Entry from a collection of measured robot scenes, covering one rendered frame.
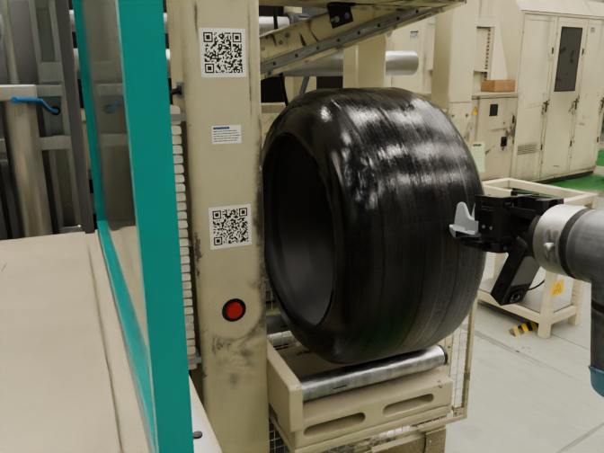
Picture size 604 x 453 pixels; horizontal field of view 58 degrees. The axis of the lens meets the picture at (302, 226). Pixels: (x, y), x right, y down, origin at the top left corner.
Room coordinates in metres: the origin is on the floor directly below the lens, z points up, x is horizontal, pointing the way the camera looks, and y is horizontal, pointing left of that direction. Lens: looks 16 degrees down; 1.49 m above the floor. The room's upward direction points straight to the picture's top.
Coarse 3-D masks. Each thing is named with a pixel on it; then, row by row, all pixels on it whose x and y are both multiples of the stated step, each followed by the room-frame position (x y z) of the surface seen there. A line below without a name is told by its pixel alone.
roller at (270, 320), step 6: (270, 318) 1.18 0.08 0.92; (276, 318) 1.18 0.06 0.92; (282, 318) 1.19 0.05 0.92; (270, 324) 1.17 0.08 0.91; (276, 324) 1.17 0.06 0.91; (282, 324) 1.18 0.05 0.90; (270, 330) 1.16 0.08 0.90; (276, 330) 1.17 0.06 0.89; (282, 330) 1.18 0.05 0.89; (288, 330) 1.19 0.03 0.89
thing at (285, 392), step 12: (276, 360) 0.94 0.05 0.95; (276, 372) 0.90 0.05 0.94; (288, 372) 0.89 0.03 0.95; (276, 384) 0.90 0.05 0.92; (288, 384) 0.86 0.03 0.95; (300, 384) 0.86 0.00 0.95; (276, 396) 0.90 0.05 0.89; (288, 396) 0.85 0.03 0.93; (300, 396) 0.85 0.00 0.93; (276, 408) 0.90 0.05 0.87; (288, 408) 0.85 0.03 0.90; (300, 408) 0.85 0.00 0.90; (288, 420) 0.85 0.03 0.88; (300, 420) 0.85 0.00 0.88
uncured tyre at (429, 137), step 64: (320, 128) 0.96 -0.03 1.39; (384, 128) 0.94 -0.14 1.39; (448, 128) 0.99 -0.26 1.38; (320, 192) 1.37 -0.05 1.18; (384, 192) 0.86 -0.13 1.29; (448, 192) 0.90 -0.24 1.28; (320, 256) 1.32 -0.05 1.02; (384, 256) 0.83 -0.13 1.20; (448, 256) 0.87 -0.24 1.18; (320, 320) 1.17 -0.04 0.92; (384, 320) 0.84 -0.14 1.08; (448, 320) 0.91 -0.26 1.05
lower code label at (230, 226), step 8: (216, 208) 0.91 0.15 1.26; (224, 208) 0.92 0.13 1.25; (232, 208) 0.92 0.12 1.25; (240, 208) 0.93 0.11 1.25; (248, 208) 0.94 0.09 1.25; (216, 216) 0.91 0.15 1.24; (224, 216) 0.92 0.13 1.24; (232, 216) 0.92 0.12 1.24; (240, 216) 0.93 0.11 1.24; (248, 216) 0.94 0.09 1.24; (216, 224) 0.91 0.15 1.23; (224, 224) 0.92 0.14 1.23; (232, 224) 0.92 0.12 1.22; (240, 224) 0.93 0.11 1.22; (248, 224) 0.94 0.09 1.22; (216, 232) 0.91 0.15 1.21; (224, 232) 0.92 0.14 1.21; (232, 232) 0.92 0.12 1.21; (240, 232) 0.93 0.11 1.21; (248, 232) 0.94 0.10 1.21; (216, 240) 0.91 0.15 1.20; (224, 240) 0.92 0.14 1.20; (232, 240) 0.92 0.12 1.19; (240, 240) 0.93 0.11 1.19; (248, 240) 0.94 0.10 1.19; (216, 248) 0.91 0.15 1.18
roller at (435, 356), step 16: (416, 352) 1.01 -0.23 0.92; (432, 352) 1.02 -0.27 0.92; (352, 368) 0.95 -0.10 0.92; (368, 368) 0.96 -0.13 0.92; (384, 368) 0.97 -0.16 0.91; (400, 368) 0.98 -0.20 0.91; (416, 368) 0.99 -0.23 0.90; (432, 368) 1.01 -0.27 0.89; (304, 384) 0.90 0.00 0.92; (320, 384) 0.91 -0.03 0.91; (336, 384) 0.92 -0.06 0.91; (352, 384) 0.93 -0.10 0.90; (368, 384) 0.95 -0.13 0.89; (304, 400) 0.90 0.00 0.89
